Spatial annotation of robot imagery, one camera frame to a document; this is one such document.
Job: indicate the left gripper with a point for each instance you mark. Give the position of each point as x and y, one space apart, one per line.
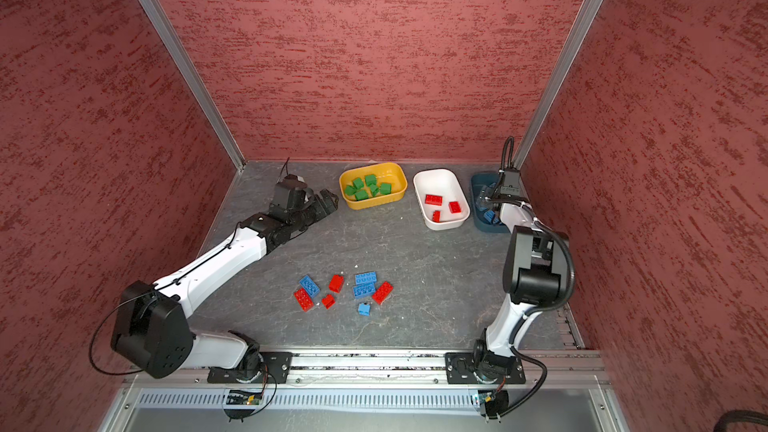
321 211

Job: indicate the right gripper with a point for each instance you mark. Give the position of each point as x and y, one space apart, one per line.
485 194

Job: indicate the blue lego brick bottom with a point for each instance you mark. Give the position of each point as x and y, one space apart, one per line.
309 286

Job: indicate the blue lego brick pair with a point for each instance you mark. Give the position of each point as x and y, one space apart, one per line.
364 290
365 278

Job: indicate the red lego brick small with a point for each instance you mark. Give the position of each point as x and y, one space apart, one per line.
328 301

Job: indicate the small blue lego brick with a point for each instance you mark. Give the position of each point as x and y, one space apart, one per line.
364 309

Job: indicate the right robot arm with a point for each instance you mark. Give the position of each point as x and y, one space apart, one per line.
538 275

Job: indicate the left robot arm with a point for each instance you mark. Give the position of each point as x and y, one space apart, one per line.
152 328

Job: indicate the teal plastic bin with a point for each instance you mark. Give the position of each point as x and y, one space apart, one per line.
481 185

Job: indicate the white plastic bin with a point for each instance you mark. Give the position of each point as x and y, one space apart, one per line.
445 183

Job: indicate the red lego brick long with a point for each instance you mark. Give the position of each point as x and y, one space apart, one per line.
304 299

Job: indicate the yellow plastic bin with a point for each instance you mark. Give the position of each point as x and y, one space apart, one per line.
387 172

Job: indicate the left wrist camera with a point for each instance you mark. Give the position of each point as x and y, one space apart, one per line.
292 182

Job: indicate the aluminium corner post left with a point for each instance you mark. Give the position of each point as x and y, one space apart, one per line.
173 44

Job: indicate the aluminium corner post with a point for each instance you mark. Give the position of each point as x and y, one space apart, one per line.
582 23
173 44

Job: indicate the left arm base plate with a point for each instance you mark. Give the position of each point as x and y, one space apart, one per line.
254 369

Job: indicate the aluminium corner post right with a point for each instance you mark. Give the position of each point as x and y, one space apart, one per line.
582 23

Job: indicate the aluminium front rail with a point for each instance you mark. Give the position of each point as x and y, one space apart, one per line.
426 368

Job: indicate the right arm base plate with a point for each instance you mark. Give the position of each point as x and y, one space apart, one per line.
483 368

